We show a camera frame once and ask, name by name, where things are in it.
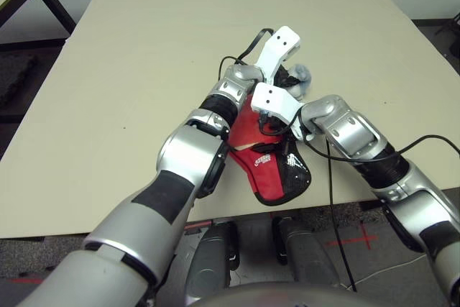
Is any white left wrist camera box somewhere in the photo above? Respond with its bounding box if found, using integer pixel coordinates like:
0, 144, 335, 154
256, 25, 301, 86

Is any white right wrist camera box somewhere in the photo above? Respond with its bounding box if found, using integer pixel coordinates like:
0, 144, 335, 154
250, 83, 307, 142

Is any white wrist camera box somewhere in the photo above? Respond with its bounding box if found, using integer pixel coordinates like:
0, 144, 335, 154
250, 83, 307, 142
256, 25, 301, 86

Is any grey robot leg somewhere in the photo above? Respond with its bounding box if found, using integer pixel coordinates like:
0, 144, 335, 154
272, 216, 341, 288
185, 221, 239, 303

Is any grey right robot leg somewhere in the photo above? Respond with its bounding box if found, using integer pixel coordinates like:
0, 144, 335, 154
272, 216, 341, 288

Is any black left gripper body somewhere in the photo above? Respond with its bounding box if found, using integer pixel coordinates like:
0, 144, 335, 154
272, 65, 300, 90

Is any grey robot torso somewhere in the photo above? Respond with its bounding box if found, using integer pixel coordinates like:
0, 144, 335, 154
199, 280, 362, 307

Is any black left wrist camera cable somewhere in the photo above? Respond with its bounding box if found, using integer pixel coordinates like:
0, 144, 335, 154
218, 27, 275, 78

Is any red and black paddle case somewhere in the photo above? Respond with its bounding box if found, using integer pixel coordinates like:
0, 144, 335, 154
227, 65, 314, 207

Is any white zipper pull cord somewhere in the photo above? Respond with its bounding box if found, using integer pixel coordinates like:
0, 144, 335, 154
286, 63, 314, 102

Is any black foam floor mat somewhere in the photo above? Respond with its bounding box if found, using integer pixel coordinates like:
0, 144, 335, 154
0, 52, 41, 107

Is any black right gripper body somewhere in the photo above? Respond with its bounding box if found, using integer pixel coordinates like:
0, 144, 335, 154
257, 110, 289, 135

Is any thin white floor cable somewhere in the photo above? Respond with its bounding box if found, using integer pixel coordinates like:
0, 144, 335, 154
336, 252, 429, 290

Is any grey left robot leg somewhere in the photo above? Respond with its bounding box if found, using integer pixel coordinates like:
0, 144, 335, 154
185, 221, 239, 303

